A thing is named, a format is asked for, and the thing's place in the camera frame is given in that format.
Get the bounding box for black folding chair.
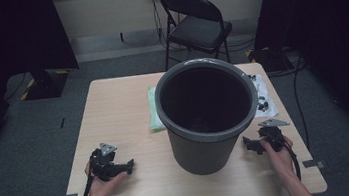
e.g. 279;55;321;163
155;0;238;73

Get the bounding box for right hand-held gripper cable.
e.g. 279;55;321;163
269;131;303;184

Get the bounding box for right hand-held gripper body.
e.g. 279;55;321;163
256;116;294;155

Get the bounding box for black curtain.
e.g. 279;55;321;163
247;0;349;168
0;0;92;174

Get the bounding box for person's right hand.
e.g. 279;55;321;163
258;133;300;186

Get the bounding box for black wall cable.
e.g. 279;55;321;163
148;0;175;53

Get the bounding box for person's left hand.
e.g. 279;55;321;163
83;156;132;196

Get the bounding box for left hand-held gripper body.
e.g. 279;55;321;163
86;139;130;185

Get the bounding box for panda print trash bag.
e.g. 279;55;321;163
144;71;281;133

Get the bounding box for black floor stand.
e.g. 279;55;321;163
18;65;72;103
245;42;295;77

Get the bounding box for dark grey trash bin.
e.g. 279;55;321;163
154;56;264;180

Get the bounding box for thin black floor cable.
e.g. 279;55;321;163
0;72;31;102

